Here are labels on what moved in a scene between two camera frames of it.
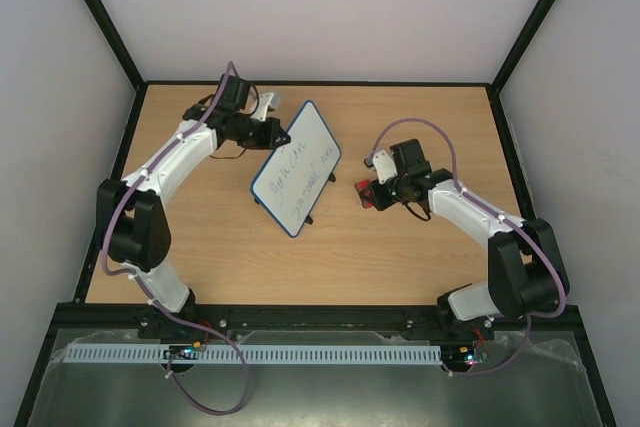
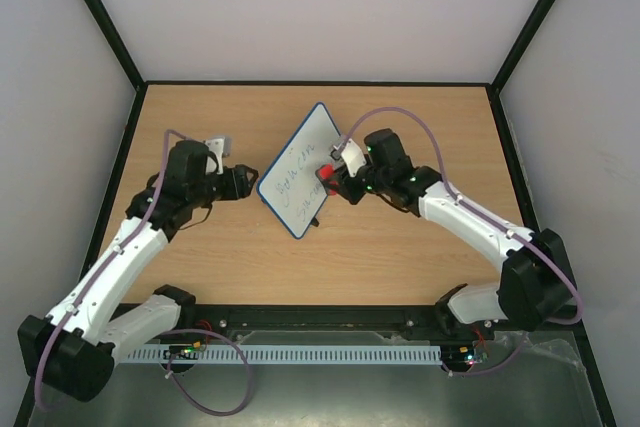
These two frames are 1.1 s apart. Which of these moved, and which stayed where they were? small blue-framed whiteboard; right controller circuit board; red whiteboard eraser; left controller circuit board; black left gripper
Moved: red whiteboard eraser; small blue-framed whiteboard; black left gripper
Stayed: right controller circuit board; left controller circuit board
